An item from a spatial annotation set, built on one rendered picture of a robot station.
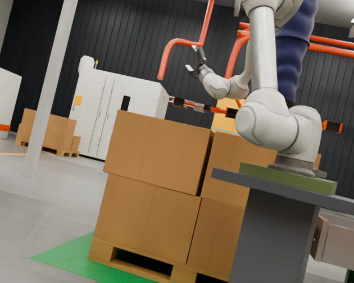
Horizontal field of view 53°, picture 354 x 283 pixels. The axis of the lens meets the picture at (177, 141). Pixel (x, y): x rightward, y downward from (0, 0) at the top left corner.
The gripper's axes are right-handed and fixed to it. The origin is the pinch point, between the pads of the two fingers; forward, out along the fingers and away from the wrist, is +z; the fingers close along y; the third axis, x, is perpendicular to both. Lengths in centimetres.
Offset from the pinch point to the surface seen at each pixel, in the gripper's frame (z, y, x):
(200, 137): -42, 30, -3
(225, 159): -58, 34, 8
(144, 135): -23, 42, -29
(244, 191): -76, 43, 14
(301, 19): -17, -38, 55
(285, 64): -30, -14, 46
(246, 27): 618, 219, 544
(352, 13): 610, 130, 911
